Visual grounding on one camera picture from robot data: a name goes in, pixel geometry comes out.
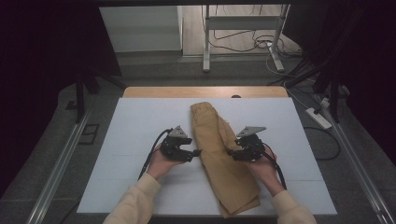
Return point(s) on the dark floor socket plate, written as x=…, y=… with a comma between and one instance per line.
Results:
x=89, y=133

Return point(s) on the white plug adapter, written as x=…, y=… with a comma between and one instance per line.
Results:
x=325, y=102

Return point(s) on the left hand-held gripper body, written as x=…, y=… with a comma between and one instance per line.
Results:
x=174, y=149

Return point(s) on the tan pants with small patches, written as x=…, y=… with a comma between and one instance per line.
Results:
x=224, y=174

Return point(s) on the person's left hand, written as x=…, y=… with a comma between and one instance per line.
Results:
x=158, y=166

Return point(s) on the dark curtain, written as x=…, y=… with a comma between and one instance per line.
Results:
x=37, y=77
x=367, y=62

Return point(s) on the aluminium floor rail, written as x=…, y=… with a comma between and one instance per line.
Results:
x=59, y=168
x=358, y=168

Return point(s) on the black metal stand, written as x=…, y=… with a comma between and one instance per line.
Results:
x=334, y=93
x=80, y=93

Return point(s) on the white power strip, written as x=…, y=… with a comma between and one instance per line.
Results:
x=318, y=118

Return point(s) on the white metal stand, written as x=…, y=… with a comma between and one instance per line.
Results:
x=243, y=22

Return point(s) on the person's right hand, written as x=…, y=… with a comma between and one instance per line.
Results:
x=264, y=174

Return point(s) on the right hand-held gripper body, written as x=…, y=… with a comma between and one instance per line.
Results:
x=250, y=149

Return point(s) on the white table cover sheet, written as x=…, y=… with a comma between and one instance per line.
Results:
x=130, y=124

